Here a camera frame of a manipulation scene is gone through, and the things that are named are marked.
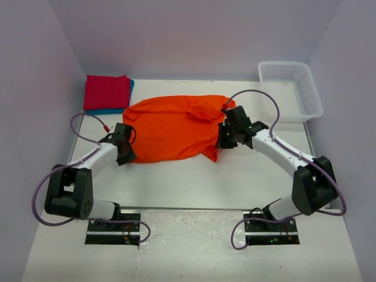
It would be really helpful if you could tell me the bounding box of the white plastic basket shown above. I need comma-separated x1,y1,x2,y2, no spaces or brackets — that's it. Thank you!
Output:
258,61,324,123

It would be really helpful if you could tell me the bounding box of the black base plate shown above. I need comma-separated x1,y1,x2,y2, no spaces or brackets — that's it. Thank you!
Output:
244,207,297,233
88,210,141,234

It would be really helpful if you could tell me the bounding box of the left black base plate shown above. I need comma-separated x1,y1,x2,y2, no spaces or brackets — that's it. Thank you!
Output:
88,210,141,234

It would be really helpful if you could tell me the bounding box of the folded red t shirt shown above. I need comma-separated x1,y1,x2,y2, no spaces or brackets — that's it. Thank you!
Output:
83,75,131,110

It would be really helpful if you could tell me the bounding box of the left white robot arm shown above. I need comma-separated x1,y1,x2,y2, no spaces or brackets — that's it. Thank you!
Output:
45,123,136,220

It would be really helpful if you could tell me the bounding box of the folded blue t shirt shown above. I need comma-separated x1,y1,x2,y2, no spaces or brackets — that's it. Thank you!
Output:
85,80,135,115

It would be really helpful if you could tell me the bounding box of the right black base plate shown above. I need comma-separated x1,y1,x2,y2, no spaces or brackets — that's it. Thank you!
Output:
244,207,297,233

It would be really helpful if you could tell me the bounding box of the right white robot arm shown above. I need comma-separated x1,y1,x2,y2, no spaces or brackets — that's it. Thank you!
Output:
216,106,338,221

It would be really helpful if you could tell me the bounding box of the orange t shirt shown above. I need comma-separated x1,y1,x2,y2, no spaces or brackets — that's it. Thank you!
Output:
123,95,229,163

